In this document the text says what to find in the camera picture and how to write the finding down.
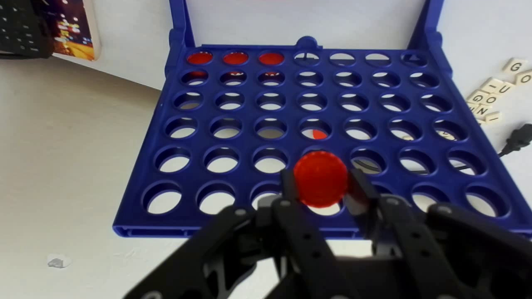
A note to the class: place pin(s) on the blue connect-four gameboard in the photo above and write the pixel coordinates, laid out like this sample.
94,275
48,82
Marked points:
249,114

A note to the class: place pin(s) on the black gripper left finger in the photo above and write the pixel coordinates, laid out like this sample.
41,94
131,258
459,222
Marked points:
299,243

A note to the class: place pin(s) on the purple paperback book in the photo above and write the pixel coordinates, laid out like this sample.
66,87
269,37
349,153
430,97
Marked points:
75,27

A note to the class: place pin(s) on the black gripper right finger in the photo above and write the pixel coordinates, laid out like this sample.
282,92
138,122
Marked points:
420,250

